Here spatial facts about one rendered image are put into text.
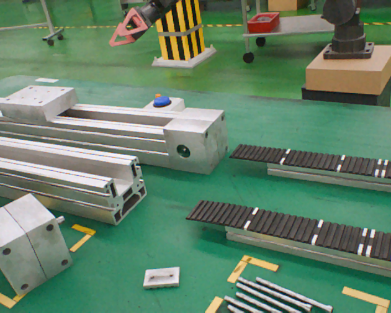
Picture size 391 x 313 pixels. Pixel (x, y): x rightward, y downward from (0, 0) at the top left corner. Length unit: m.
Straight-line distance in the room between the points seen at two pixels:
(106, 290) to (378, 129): 0.63
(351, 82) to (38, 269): 0.83
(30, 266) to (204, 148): 0.36
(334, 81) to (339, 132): 0.23
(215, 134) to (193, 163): 0.07
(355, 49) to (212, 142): 0.52
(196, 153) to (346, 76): 0.48
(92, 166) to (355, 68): 0.68
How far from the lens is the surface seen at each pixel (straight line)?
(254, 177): 0.80
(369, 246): 0.60
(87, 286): 0.66
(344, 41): 1.17
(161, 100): 1.02
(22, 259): 0.66
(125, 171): 0.76
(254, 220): 0.65
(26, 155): 0.95
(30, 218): 0.67
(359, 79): 1.12
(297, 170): 0.78
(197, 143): 0.79
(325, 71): 1.13
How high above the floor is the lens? 1.22
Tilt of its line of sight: 30 degrees down
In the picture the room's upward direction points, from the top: 10 degrees counter-clockwise
